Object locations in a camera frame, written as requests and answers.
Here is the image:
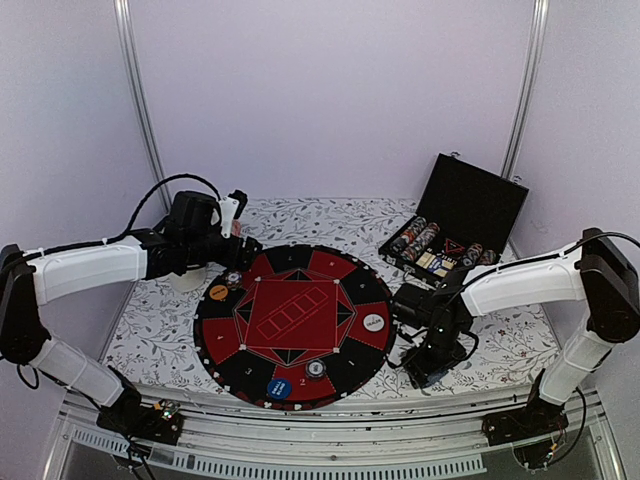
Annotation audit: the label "aluminium frame post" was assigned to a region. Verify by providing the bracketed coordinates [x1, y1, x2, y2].
[501, 0, 550, 180]
[112, 0, 169, 181]

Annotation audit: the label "right aluminium frame post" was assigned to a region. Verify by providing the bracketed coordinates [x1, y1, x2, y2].
[501, 0, 550, 180]

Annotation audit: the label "blue playing card deck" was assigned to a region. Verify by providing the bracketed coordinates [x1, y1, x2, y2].
[426, 368, 449, 385]

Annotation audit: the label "red patterned small bowl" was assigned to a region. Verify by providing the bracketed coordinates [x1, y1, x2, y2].
[231, 220, 242, 238]

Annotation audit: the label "chip row outer right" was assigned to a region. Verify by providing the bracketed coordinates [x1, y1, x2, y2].
[477, 249, 497, 266]

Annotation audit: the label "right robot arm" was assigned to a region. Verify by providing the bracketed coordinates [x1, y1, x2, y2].
[392, 228, 639, 436]

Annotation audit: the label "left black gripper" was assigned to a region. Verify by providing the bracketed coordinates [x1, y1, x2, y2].
[185, 231, 264, 272]

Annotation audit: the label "chrome case handle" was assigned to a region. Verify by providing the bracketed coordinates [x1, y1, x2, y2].
[402, 268, 442, 291]

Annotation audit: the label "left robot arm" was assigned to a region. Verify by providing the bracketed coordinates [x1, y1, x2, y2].
[1, 190, 261, 434]

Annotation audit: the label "black poker chip case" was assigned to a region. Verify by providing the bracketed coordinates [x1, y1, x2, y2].
[378, 154, 529, 280]

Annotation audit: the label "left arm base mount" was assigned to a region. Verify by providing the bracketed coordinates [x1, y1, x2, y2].
[96, 368, 184, 446]

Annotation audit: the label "round red black poker mat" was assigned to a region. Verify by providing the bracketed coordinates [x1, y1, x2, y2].
[193, 245, 395, 411]

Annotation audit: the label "chip row inner right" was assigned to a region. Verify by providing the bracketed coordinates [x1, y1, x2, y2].
[456, 243, 483, 269]

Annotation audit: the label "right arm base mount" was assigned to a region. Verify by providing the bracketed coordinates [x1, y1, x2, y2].
[481, 396, 569, 470]

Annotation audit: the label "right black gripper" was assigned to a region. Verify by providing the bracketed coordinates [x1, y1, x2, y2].
[402, 324, 467, 388]

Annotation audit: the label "small poker chip stack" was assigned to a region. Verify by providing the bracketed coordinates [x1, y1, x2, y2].
[305, 359, 327, 381]

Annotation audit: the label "white dealer button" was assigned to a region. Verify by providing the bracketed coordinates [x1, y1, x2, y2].
[362, 313, 388, 333]

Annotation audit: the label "cream ceramic cup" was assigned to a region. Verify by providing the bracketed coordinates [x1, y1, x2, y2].
[168, 267, 207, 293]

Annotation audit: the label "left aluminium frame post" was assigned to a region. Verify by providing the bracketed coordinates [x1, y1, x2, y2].
[112, 0, 169, 181]

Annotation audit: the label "blue small blind button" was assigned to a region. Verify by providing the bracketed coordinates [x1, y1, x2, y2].
[266, 378, 293, 400]

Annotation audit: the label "chip row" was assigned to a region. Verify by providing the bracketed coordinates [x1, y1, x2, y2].
[477, 249, 497, 266]
[456, 243, 483, 269]
[390, 217, 427, 253]
[401, 222, 440, 262]

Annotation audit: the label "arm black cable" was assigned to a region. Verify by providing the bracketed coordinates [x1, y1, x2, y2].
[384, 234, 611, 451]
[0, 172, 221, 281]

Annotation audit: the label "aluminium front rail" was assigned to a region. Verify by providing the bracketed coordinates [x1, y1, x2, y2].
[43, 386, 632, 479]

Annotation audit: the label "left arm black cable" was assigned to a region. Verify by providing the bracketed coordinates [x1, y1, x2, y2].
[0, 172, 221, 281]

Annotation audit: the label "chip row back left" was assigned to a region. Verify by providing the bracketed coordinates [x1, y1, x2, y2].
[390, 217, 427, 253]

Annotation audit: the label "orange big blind button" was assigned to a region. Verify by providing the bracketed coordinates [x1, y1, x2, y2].
[208, 284, 229, 301]

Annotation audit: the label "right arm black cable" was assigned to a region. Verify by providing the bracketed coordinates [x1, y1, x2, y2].
[384, 234, 611, 451]

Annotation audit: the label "boxed texas holdem cards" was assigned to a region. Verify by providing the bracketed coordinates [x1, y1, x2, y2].
[417, 252, 456, 278]

